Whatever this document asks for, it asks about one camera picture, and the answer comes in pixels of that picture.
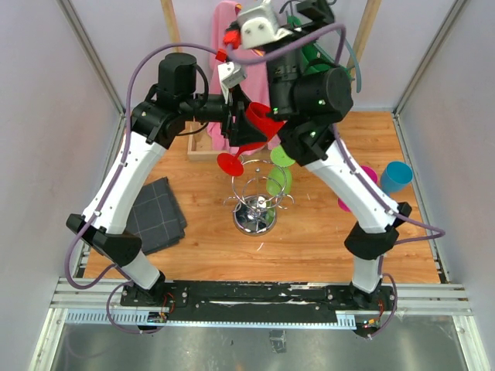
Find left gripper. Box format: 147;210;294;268
180;83;268;147

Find red wine glass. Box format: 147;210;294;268
217;102;284;177

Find pink wine glass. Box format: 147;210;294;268
336;165;379;213

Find blue wine glass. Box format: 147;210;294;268
380;161;414;195

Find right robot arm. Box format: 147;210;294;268
263;1;411;309

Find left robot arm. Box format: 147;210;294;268
67;53;270;306

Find wooden clothes rack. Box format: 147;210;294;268
161;0;381;161

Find chrome wine glass rack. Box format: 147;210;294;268
223;159;295;237

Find green wine glass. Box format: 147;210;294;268
266;145;295;196

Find pink t-shirt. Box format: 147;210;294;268
207;1;270;153

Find green tank top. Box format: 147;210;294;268
285;14;353;78

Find dark grey checked cloth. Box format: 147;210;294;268
125;177;187;255

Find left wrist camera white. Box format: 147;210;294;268
217;62;247;104

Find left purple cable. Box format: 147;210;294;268
63;43;271;335

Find purple cable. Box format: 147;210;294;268
227;22;446;340
63;43;271;335

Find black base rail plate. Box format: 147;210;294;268
120;281;393;319

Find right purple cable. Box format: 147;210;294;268
227;22;446;340

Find grey slotted cable duct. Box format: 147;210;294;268
65;309;357;331

